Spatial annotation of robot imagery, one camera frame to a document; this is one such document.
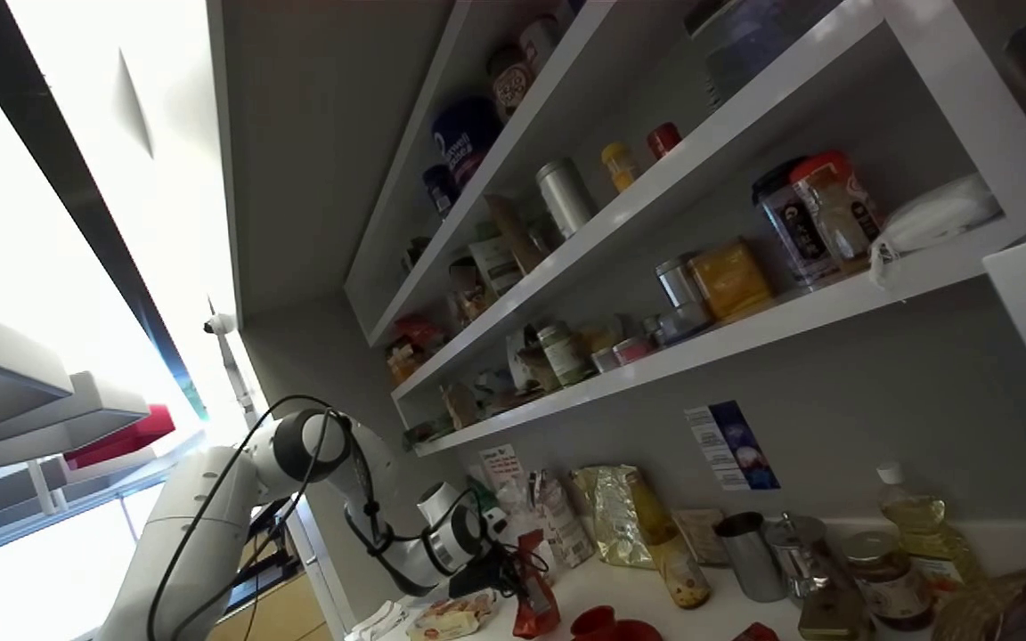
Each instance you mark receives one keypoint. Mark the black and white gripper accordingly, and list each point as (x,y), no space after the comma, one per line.
(462,541)

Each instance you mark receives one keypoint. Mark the orange snack packet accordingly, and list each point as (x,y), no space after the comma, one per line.
(536,602)

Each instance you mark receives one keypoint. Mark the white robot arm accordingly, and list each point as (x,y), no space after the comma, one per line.
(215,501)

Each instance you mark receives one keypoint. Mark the white bag with black script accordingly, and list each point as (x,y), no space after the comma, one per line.
(515,485)

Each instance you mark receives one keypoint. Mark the red round plate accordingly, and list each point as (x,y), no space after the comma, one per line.
(603,623)

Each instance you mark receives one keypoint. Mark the gold foil bag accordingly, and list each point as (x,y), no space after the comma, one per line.
(621,509)

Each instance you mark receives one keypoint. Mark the yellow liquid glass bottle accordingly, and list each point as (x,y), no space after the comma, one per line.
(678,571)

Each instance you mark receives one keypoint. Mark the blue and white leaflet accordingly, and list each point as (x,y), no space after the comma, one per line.
(730,445)

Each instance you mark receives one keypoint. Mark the steel cup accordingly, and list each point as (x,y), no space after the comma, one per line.
(748,555)

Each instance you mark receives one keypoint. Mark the silver can with label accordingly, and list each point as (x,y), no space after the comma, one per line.
(684,303)

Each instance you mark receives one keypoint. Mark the clear plastic oil bottle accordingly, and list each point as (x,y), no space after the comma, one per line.
(923,530)

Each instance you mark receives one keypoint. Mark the brown glass jar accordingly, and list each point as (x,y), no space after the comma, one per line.
(838,204)

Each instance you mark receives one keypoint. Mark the clear bag white powder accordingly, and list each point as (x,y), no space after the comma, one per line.
(936,218)

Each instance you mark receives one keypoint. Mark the white wall shelf unit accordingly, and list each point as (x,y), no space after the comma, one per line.
(904,85)

